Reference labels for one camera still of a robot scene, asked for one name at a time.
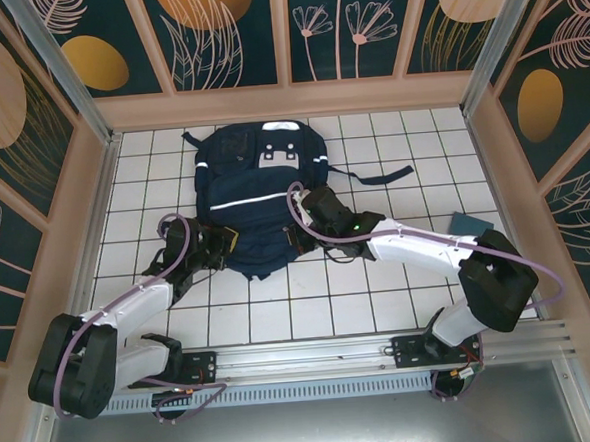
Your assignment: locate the navy blue backpack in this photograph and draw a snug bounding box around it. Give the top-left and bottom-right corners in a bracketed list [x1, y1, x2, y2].
[181, 112, 420, 285]

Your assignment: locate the teal leather wallet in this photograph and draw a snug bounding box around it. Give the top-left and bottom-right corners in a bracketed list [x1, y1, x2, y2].
[448, 208, 496, 234]

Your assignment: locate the grey metal sheet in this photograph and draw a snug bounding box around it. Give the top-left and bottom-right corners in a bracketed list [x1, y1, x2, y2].
[14, 357, 590, 442]

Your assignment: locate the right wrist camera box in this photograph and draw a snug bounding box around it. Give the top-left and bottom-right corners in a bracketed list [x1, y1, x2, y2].
[292, 192, 312, 228]

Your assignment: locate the aluminium mounting rail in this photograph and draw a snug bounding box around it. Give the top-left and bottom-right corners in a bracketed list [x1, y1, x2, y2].
[30, 318, 583, 398]

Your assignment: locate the aluminium side rail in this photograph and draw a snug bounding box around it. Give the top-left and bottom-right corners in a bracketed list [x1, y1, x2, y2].
[461, 107, 550, 324]
[46, 132, 137, 360]

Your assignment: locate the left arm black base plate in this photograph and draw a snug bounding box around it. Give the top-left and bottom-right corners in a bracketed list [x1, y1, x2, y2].
[125, 349, 221, 391]

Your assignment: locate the slotted grey cable duct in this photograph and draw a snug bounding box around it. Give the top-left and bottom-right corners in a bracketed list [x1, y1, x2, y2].
[52, 372, 440, 417]

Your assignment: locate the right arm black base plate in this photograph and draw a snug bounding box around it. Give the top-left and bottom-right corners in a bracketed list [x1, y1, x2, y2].
[390, 330, 485, 371]

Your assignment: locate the aluminium corner post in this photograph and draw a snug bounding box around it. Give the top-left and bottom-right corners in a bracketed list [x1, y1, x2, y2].
[0, 0, 121, 152]
[454, 0, 550, 117]

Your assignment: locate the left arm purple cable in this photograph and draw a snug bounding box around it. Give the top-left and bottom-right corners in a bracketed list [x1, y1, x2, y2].
[42, 211, 231, 430]

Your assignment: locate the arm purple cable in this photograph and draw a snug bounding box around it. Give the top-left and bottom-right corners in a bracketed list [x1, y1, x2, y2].
[285, 164, 573, 412]
[42, 211, 231, 430]

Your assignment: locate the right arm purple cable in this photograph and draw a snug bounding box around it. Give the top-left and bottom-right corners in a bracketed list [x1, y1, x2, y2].
[285, 164, 573, 412]

